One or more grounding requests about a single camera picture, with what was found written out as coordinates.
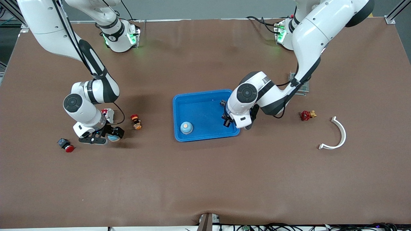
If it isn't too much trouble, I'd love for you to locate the blue plastic tray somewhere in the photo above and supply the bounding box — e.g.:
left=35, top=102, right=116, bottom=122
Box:
left=173, top=89, right=240, bottom=142

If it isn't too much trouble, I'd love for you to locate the white red circuit breaker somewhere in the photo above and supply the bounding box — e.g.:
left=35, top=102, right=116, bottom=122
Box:
left=101, top=108, right=115, bottom=124

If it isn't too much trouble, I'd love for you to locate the brown table mat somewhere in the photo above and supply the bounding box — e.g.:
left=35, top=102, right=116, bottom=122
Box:
left=0, top=18, right=411, bottom=229

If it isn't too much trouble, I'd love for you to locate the metal mesh power supply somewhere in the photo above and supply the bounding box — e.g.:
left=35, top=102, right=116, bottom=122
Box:
left=289, top=72, right=310, bottom=96

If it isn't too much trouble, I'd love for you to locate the metal table clamp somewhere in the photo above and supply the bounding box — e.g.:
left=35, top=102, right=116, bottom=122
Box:
left=198, top=213, right=221, bottom=231

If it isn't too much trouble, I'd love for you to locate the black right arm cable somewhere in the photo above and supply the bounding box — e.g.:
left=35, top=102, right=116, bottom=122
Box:
left=53, top=0, right=126, bottom=125

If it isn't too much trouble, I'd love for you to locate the red push button switch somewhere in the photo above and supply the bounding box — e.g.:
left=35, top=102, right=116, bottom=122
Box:
left=57, top=138, right=75, bottom=153

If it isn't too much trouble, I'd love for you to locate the black left base cable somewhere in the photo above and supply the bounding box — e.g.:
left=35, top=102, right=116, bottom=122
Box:
left=247, top=15, right=280, bottom=34

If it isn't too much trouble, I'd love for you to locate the black base cable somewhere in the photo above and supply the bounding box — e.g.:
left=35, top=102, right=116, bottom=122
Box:
left=247, top=15, right=280, bottom=34
left=120, top=0, right=142, bottom=23

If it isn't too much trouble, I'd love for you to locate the white curved plastic bracket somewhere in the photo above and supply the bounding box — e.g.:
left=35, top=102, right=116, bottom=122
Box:
left=318, top=116, right=347, bottom=150

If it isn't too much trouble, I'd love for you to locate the black right base cable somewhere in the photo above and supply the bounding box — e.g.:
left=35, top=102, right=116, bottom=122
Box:
left=120, top=0, right=142, bottom=23

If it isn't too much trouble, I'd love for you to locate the aluminium frame profile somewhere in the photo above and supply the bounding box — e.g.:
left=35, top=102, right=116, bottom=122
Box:
left=0, top=0, right=32, bottom=34
left=385, top=0, right=411, bottom=25

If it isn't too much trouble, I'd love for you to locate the black cable bundle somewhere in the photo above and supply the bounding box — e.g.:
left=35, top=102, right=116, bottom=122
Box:
left=220, top=223, right=411, bottom=231

